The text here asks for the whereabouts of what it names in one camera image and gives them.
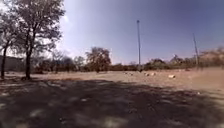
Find dark spreading tree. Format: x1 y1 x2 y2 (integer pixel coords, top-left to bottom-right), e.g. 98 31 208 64
0 13 16 80

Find pale rock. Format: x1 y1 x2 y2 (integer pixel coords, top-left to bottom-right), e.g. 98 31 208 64
167 74 177 80

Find tall lamp pole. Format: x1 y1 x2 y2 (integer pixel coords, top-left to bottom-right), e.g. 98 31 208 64
136 19 142 72

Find brown dirt ground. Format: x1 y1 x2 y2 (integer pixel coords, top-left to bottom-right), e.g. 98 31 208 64
0 66 224 128

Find dark utility pole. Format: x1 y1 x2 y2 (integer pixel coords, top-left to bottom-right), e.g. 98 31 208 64
192 32 200 70

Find row of bushes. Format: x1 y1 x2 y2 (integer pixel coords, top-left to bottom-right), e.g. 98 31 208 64
31 48 224 74

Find tall bare-crowned tree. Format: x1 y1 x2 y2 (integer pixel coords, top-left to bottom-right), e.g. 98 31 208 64
9 0 66 80

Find dark low building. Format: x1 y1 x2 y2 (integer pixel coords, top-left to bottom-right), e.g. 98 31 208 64
0 55 27 72

